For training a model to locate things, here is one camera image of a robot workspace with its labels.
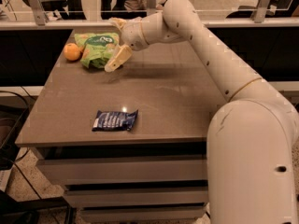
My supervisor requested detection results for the grey drawer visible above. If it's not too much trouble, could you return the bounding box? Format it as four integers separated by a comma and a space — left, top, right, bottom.
81, 206, 205, 223
36, 155, 207, 185
64, 187, 208, 207

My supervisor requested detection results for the black office chair left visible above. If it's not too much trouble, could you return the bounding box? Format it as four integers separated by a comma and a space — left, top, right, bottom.
22, 0, 86, 24

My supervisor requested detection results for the grey drawer cabinet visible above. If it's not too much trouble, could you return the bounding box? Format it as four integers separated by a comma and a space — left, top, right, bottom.
17, 42, 224, 224

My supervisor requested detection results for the blue snack packet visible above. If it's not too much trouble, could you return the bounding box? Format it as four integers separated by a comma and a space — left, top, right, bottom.
93, 110, 138, 132

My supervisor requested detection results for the black office chair right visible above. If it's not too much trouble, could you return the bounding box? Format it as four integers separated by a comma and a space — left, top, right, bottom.
228, 0, 299, 22

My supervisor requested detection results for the orange fruit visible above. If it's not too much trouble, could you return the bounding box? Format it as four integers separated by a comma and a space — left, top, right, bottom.
64, 43, 81, 61

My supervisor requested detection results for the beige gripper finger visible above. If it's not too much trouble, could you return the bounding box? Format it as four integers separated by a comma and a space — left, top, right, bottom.
109, 17, 127, 31
105, 45, 132, 72

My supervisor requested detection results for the green rice chip bag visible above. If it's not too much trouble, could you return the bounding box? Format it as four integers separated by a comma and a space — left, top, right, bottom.
75, 33, 120, 69

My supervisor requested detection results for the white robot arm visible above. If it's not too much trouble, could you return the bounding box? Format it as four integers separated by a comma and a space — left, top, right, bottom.
105, 0, 299, 224

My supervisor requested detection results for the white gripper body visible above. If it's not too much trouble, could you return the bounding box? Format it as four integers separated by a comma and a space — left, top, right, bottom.
121, 18, 149, 51

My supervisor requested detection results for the top grey drawer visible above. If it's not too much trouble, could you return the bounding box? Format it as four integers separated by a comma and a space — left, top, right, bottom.
36, 155, 207, 185

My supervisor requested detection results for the bottom grey drawer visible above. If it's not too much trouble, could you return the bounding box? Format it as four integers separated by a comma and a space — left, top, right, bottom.
81, 206, 205, 223

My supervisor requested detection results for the middle grey drawer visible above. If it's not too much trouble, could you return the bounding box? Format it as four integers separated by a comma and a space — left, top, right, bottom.
64, 187, 208, 207

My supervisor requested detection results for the black office chair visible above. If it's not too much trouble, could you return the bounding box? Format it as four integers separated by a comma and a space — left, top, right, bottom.
22, 0, 86, 24
228, 0, 299, 22

